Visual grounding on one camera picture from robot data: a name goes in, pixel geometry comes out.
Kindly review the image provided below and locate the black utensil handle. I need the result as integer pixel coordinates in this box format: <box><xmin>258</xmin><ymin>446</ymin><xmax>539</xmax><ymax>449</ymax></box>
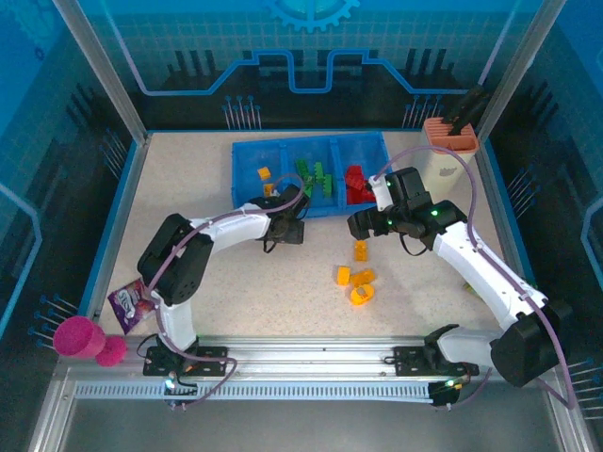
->
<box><xmin>442</xmin><ymin>84</ymin><xmax>489</xmax><ymax>138</ymax></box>

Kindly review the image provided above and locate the magenta cup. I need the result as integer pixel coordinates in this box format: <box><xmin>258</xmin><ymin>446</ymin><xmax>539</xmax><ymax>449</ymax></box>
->
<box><xmin>52</xmin><ymin>315</ymin><xmax>107</xmax><ymax>362</ymax></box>

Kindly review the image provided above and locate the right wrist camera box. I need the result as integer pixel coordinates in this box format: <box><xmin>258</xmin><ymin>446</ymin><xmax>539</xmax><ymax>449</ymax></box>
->
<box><xmin>368</xmin><ymin>174</ymin><xmax>393</xmax><ymax>214</ymax></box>

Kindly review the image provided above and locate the yellow round lego piece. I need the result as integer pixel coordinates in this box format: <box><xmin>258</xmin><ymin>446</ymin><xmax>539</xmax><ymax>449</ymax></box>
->
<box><xmin>349</xmin><ymin>283</ymin><xmax>376</xmax><ymax>308</ymax></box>

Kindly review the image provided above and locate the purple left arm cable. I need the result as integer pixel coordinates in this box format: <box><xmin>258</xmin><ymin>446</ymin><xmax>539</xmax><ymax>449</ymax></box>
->
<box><xmin>148</xmin><ymin>172</ymin><xmax>312</xmax><ymax>409</ymax></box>

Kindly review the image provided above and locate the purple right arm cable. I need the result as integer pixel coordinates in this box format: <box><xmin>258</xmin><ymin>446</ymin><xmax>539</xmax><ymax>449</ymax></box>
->
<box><xmin>373</xmin><ymin>145</ymin><xmax>579</xmax><ymax>412</ymax></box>

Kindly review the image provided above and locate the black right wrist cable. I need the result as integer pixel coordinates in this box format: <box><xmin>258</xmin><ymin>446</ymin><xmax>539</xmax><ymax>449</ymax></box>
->
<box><xmin>399</xmin><ymin>233</ymin><xmax>432</xmax><ymax>258</ymax></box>

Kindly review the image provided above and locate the aluminium rail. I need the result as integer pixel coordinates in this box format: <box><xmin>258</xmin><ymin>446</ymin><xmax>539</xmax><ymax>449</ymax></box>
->
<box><xmin>56</xmin><ymin>334</ymin><xmax>566</xmax><ymax>383</ymax></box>

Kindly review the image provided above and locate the purple candy bag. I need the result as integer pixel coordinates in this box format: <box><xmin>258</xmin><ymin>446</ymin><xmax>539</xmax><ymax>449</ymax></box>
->
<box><xmin>106</xmin><ymin>277</ymin><xmax>159</xmax><ymax>336</ymax></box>

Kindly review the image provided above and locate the right aluminium frame post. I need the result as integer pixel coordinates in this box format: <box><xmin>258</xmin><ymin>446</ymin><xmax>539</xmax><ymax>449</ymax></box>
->
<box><xmin>474</xmin><ymin>0</ymin><xmax>564</xmax><ymax>142</ymax></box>

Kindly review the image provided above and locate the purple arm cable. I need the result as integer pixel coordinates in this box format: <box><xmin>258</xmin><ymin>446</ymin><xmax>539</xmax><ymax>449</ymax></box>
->
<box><xmin>148</xmin><ymin>172</ymin><xmax>312</xmax><ymax>409</ymax></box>
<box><xmin>373</xmin><ymin>145</ymin><xmax>579</xmax><ymax>412</ymax></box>

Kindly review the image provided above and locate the magenta ball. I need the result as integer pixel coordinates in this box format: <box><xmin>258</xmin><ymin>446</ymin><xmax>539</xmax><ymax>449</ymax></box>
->
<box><xmin>95</xmin><ymin>334</ymin><xmax>129</xmax><ymax>369</ymax></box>

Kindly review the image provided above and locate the blue three-compartment tray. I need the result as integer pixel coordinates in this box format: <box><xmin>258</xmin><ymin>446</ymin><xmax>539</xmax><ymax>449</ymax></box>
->
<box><xmin>230</xmin><ymin>131</ymin><xmax>393</xmax><ymax>219</ymax></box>

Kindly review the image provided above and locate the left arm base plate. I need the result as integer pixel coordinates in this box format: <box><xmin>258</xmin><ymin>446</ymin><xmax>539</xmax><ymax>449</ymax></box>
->
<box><xmin>142</xmin><ymin>345</ymin><xmax>230</xmax><ymax>378</ymax></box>

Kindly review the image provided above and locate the beige holder with pink top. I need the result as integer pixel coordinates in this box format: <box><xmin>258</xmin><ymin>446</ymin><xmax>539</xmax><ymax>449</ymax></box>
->
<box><xmin>414</xmin><ymin>116</ymin><xmax>481</xmax><ymax>194</ymax></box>

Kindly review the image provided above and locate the white slotted cable duct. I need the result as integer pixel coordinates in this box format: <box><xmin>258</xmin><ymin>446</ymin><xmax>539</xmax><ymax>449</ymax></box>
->
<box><xmin>73</xmin><ymin>379</ymin><xmax>437</xmax><ymax>402</ymax></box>

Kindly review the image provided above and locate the aluminium frame post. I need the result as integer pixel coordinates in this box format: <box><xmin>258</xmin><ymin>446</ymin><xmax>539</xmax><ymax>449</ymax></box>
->
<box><xmin>474</xmin><ymin>0</ymin><xmax>564</xmax><ymax>142</ymax></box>
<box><xmin>51</xmin><ymin>0</ymin><xmax>153</xmax><ymax>145</ymax></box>

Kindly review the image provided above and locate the left aluminium frame post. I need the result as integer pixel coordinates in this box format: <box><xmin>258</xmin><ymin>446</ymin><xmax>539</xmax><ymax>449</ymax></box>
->
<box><xmin>51</xmin><ymin>0</ymin><xmax>153</xmax><ymax>145</ymax></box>

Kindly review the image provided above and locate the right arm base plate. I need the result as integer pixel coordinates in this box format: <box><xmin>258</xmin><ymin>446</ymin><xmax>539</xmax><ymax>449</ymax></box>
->
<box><xmin>393</xmin><ymin>345</ymin><xmax>480</xmax><ymax>378</ymax></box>

